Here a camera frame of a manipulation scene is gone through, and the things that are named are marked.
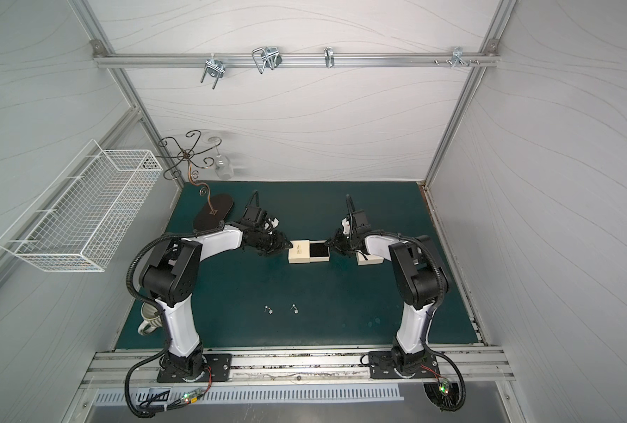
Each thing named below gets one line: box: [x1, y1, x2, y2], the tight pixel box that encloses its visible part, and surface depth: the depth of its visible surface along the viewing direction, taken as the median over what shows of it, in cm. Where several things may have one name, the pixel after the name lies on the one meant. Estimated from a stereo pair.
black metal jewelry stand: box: [155, 129, 235, 233], surface depth 93 cm
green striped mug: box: [137, 302, 163, 336], surface depth 78 cm
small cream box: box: [287, 239, 331, 264], surface depth 97 cm
